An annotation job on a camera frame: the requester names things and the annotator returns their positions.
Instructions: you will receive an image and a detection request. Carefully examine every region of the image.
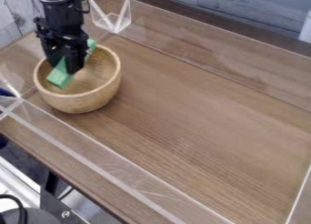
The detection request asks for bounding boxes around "black cable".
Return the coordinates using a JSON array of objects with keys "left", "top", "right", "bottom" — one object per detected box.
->
[{"left": 0, "top": 193, "right": 29, "bottom": 224}]

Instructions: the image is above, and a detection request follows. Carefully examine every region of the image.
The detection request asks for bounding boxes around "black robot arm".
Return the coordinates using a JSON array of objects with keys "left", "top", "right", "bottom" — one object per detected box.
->
[{"left": 34, "top": 0, "right": 90, "bottom": 75}]

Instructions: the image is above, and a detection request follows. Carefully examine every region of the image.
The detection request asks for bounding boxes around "green rectangular block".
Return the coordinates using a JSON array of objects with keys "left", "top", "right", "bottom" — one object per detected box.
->
[{"left": 47, "top": 38, "right": 97, "bottom": 89}]

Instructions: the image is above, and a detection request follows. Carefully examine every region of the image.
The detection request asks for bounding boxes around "black table leg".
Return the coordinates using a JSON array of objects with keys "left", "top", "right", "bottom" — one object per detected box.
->
[{"left": 46, "top": 172, "right": 61, "bottom": 195}]

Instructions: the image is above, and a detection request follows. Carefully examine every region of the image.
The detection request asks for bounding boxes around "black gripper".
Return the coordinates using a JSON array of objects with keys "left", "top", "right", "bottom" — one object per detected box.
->
[{"left": 34, "top": 0, "right": 90, "bottom": 75}]

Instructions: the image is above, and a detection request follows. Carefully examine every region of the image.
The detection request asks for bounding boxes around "black metal bracket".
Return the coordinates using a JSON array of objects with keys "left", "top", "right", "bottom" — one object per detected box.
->
[{"left": 41, "top": 189, "right": 90, "bottom": 224}]

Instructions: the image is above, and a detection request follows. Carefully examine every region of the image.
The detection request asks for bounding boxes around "clear acrylic barrier wall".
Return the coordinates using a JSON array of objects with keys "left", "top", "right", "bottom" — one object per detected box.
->
[{"left": 0, "top": 0, "right": 311, "bottom": 224}]

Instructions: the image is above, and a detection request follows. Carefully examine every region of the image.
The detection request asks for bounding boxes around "brown wooden bowl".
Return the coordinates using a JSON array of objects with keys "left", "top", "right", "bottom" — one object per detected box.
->
[{"left": 34, "top": 45, "right": 122, "bottom": 114}]

